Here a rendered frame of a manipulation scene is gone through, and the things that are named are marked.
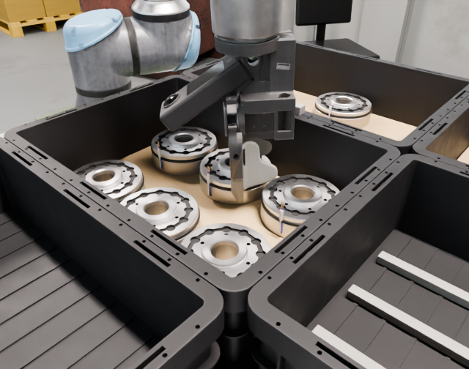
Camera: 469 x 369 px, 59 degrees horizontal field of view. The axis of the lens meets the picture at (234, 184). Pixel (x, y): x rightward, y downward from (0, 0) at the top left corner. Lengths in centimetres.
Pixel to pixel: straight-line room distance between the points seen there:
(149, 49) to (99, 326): 59
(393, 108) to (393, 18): 237
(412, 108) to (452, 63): 240
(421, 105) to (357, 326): 49
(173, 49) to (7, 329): 61
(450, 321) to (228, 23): 37
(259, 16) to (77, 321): 35
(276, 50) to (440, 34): 278
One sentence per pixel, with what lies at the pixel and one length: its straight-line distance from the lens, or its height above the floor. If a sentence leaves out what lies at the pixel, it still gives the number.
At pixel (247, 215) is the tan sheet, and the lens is 55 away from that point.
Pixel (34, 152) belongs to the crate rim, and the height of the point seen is 93.
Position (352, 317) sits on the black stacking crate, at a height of 83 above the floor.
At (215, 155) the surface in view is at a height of 86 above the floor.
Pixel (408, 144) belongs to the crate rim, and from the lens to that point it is 54.
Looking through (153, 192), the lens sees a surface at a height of 86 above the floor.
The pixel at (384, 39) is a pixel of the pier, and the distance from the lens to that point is 324.
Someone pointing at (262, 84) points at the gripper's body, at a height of 100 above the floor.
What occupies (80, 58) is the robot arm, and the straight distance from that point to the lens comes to 89.
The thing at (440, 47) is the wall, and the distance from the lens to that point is 323.
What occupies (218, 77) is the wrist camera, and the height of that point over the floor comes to 101.
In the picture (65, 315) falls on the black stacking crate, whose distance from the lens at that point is 47.
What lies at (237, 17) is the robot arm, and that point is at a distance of 44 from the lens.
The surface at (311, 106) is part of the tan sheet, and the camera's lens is 87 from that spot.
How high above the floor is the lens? 117
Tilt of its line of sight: 34 degrees down
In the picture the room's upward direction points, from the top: straight up
